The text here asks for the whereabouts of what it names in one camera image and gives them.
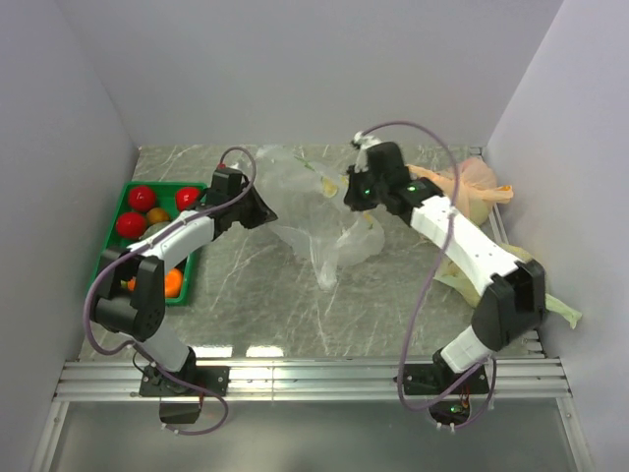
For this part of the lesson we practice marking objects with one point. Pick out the orange fake persimmon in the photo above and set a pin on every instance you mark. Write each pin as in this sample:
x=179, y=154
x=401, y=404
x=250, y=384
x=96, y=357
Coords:
x=173, y=283

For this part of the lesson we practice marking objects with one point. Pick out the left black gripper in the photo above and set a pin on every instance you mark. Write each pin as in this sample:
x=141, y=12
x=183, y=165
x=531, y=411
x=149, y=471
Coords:
x=263, y=213

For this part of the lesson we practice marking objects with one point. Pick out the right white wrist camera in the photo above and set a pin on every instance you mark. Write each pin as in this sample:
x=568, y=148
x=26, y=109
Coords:
x=362, y=142

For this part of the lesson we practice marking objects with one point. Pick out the green fake melon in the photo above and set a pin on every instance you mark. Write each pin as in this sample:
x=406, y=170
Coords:
x=153, y=229

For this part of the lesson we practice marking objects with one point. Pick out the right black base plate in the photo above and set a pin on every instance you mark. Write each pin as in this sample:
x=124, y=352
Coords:
x=453, y=401

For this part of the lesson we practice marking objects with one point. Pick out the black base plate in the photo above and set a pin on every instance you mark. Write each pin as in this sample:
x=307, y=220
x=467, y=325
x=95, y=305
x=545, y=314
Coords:
x=453, y=401
x=183, y=395

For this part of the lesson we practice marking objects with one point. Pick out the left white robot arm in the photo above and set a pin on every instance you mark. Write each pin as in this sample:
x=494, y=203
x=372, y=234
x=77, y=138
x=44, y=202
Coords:
x=126, y=303

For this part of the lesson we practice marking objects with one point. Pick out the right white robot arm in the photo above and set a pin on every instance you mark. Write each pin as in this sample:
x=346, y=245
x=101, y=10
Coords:
x=512, y=291

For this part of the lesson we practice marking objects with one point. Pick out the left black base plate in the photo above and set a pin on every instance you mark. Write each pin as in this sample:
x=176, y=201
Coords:
x=183, y=395

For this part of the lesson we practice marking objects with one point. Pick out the clear lemon-print plastic bag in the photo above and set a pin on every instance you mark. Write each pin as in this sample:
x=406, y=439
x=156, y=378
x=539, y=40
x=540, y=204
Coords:
x=308, y=199

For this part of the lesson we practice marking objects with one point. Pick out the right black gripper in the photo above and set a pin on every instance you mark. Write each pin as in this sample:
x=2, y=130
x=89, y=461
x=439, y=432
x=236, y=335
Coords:
x=353, y=199

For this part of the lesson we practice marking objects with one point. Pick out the small brown-orange fake fruit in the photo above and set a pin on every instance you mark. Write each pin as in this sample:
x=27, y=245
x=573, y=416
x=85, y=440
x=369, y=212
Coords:
x=157, y=215

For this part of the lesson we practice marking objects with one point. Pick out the green plastic tray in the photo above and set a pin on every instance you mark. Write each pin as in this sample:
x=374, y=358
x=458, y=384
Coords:
x=165, y=193

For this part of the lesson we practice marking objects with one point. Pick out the aluminium mounting rail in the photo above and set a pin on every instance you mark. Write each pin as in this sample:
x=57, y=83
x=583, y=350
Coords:
x=333, y=379

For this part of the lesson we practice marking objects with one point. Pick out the orange tied plastic bag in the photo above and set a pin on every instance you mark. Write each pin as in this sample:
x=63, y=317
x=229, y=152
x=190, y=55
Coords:
x=478, y=192

